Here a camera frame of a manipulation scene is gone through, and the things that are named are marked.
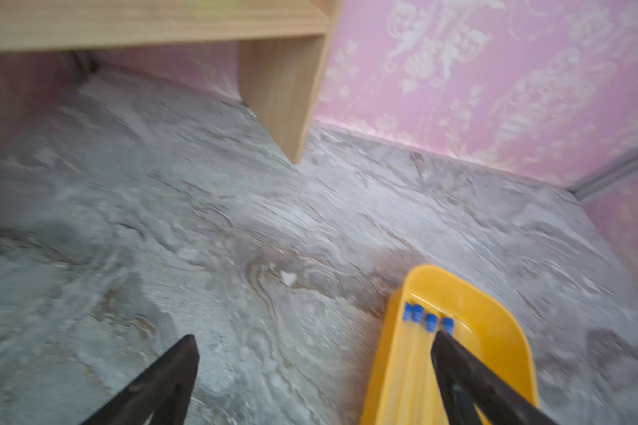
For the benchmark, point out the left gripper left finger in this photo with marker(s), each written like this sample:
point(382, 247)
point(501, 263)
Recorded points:
point(160, 395)

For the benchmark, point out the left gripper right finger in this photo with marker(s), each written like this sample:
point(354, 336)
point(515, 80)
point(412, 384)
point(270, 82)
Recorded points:
point(470, 390)

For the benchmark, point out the test tube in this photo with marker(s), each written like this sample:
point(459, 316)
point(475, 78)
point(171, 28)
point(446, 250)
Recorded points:
point(424, 402)
point(448, 325)
point(399, 367)
point(408, 386)

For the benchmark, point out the yellow plastic basin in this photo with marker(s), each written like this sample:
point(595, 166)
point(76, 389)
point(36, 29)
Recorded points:
point(482, 325)

